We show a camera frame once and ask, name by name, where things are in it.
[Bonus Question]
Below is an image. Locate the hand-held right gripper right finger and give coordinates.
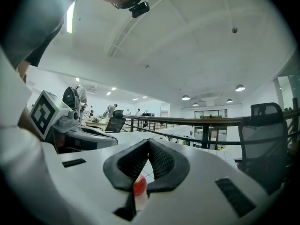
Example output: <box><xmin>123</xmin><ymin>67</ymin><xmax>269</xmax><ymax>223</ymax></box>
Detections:
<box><xmin>146</xmin><ymin>138</ymin><xmax>190</xmax><ymax>194</ymax></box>

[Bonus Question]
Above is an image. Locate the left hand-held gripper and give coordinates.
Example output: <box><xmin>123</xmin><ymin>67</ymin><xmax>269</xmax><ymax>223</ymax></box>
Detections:
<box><xmin>29</xmin><ymin>90</ymin><xmax>119</xmax><ymax>154</ymax></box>

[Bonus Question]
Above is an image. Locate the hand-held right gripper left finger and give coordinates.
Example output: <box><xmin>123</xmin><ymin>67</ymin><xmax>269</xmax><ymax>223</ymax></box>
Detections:
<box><xmin>103</xmin><ymin>138</ymin><xmax>150</xmax><ymax>192</ymax></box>

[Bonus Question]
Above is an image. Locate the red apple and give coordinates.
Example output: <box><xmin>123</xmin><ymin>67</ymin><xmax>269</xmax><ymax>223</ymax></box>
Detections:
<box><xmin>133</xmin><ymin>174</ymin><xmax>148</xmax><ymax>197</ymax></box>

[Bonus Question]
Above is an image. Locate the wooden desk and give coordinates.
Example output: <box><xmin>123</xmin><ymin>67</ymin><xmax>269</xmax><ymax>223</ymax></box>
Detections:
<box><xmin>84</xmin><ymin>119</ymin><xmax>109</xmax><ymax>131</ymax></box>

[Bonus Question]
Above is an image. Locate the black backpack device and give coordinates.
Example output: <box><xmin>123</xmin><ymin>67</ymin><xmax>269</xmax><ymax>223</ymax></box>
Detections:
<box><xmin>62</xmin><ymin>86</ymin><xmax>79</xmax><ymax>110</ymax></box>

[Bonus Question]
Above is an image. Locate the row of ceiling panel lights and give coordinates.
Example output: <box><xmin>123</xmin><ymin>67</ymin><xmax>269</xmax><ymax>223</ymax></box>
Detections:
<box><xmin>75</xmin><ymin>77</ymin><xmax>148</xmax><ymax>102</ymax></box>

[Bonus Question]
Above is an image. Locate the dark framed interior window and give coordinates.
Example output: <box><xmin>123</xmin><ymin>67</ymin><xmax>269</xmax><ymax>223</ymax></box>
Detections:
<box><xmin>194</xmin><ymin>109</ymin><xmax>228</xmax><ymax>120</ymax></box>

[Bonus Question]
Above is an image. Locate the black mesh office chair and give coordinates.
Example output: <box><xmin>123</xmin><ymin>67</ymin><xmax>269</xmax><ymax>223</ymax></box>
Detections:
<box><xmin>233</xmin><ymin>102</ymin><xmax>294</xmax><ymax>195</ymax></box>

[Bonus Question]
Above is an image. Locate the long fluorescent ceiling light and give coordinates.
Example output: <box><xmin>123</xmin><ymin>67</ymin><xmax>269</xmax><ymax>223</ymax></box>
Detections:
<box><xmin>66</xmin><ymin>1</ymin><xmax>76</xmax><ymax>34</ymax></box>

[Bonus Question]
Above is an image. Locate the person's dark shirt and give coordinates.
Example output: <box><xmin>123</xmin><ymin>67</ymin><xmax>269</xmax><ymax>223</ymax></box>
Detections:
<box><xmin>0</xmin><ymin>0</ymin><xmax>85</xmax><ymax>68</ymax></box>

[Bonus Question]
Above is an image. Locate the glass partition window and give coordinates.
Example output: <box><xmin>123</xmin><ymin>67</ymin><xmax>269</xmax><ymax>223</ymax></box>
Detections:
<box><xmin>273</xmin><ymin>75</ymin><xmax>300</xmax><ymax>113</ymax></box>

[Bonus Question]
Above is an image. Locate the white ceiling cable tray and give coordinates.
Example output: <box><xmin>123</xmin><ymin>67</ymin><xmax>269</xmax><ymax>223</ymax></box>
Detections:
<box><xmin>107</xmin><ymin>0</ymin><xmax>170</xmax><ymax>57</ymax></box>

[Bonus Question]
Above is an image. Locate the black head-mounted camera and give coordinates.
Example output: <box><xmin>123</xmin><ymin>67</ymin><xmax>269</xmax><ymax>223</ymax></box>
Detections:
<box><xmin>128</xmin><ymin>1</ymin><xmax>150</xmax><ymax>19</ymax></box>

